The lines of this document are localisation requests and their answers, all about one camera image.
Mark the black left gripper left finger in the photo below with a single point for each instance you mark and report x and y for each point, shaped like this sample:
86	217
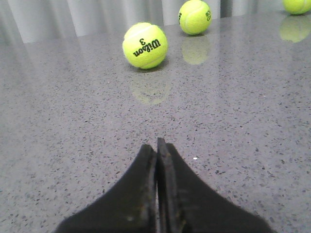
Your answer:
128	207

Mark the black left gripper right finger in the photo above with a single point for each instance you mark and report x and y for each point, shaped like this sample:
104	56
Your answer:
188	205

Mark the tennis ball far left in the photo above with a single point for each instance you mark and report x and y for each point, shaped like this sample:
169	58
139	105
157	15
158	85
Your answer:
145	45

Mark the tennis ball behind can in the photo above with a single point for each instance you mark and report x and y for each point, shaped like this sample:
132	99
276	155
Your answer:
297	7

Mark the grey pleated curtain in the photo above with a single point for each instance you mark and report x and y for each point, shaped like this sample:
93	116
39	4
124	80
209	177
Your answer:
31	21

